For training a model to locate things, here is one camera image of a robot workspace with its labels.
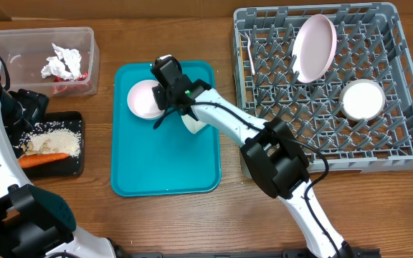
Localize white paper cup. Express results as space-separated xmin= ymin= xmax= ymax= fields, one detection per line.
xmin=181 ymin=115 xmax=207 ymax=134

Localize white bowl with scraps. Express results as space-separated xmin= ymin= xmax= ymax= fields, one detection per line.
xmin=127 ymin=80 xmax=163 ymax=120

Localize orange carrot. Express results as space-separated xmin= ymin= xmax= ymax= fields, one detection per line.
xmin=18 ymin=153 xmax=70 ymax=168

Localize white napkin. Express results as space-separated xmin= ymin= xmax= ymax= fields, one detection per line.
xmin=41 ymin=43 xmax=82 ymax=80

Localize red snack wrapper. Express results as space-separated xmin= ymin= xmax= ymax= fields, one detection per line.
xmin=52 ymin=72 xmax=90 ymax=95

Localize white round plate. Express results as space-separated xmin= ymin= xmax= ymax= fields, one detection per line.
xmin=292 ymin=14 xmax=337 ymax=83

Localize white bowl with peanuts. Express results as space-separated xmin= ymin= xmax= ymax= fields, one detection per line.
xmin=339 ymin=79 xmax=386 ymax=121

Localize grey dishwasher rack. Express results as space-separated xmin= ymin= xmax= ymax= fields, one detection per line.
xmin=232 ymin=2 xmax=413 ymax=172

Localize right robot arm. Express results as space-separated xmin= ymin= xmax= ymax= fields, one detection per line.
xmin=151 ymin=55 xmax=353 ymax=257

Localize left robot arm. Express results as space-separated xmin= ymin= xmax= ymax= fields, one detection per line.
xmin=0 ymin=75 xmax=127 ymax=257

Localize peanuts and rice pile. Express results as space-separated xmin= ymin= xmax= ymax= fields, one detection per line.
xmin=13 ymin=121 xmax=82 ymax=158

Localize clear plastic bin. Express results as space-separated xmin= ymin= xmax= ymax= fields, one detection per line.
xmin=0 ymin=27 xmax=100 ymax=97

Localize teal serving tray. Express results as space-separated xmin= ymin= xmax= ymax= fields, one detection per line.
xmin=110 ymin=63 xmax=222 ymax=197

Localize black plastic tray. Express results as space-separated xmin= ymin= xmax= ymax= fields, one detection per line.
xmin=9 ymin=111 xmax=85 ymax=178

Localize wooden chopstick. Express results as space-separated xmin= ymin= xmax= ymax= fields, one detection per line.
xmin=239 ymin=33 xmax=245 ymax=75

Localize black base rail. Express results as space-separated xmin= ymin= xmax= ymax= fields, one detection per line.
xmin=127 ymin=247 xmax=382 ymax=258

